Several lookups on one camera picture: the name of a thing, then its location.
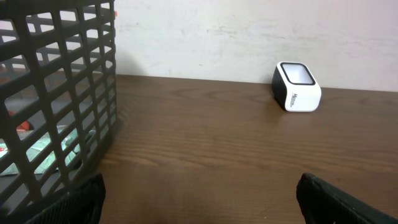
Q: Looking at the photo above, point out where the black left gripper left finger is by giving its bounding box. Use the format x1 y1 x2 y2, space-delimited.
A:
25 173 106 224

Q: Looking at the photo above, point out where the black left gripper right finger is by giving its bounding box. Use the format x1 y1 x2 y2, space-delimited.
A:
296 173 397 224

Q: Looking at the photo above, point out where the mint green tissue pack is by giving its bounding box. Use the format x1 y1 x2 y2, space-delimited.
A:
0 126 97 177

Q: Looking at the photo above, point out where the orange chocolate bar wrapper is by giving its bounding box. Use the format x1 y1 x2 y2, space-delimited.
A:
16 121 34 131

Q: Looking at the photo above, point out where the white barcode scanner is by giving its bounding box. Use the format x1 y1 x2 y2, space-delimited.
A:
271 62 322 112

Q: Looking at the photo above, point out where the grey plastic mesh basket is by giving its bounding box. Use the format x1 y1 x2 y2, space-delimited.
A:
1 0 117 223

